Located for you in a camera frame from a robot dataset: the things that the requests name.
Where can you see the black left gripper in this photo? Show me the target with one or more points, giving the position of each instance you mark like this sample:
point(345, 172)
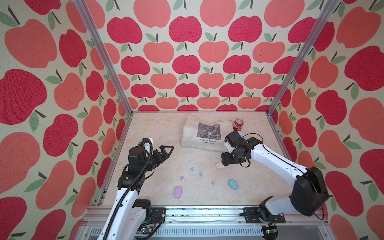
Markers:
point(157, 155)

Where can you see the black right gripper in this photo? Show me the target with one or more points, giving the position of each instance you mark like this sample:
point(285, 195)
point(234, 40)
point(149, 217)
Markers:
point(227, 159)

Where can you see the pink earbud charging case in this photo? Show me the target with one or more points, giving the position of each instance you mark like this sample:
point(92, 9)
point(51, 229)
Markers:
point(220, 166)

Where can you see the blue earbud charging case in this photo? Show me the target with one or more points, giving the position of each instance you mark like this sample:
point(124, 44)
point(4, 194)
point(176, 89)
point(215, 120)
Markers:
point(233, 184)

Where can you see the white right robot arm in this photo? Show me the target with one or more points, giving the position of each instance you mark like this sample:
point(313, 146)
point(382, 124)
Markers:
point(309, 188)

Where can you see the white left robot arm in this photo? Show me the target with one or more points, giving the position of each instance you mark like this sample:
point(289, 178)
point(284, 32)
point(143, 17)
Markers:
point(130, 217)

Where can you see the purple earbud charging case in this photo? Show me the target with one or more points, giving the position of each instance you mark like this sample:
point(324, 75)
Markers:
point(177, 192)

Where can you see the red cola can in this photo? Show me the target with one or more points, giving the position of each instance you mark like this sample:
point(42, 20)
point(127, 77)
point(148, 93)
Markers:
point(238, 124)

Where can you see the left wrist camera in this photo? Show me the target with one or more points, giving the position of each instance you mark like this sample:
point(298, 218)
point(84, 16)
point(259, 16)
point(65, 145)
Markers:
point(147, 146)

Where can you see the right aluminium frame post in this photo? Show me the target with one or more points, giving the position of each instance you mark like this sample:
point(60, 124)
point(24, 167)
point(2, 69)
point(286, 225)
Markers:
point(319, 24)

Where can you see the aluminium frame post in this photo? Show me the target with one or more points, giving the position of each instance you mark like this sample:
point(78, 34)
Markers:
point(319, 24)
point(90, 24)

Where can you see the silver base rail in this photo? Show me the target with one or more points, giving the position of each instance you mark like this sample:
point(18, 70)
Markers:
point(229, 223)

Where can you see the left aluminium frame post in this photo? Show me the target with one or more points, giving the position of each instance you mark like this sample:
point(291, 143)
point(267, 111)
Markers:
point(90, 24)

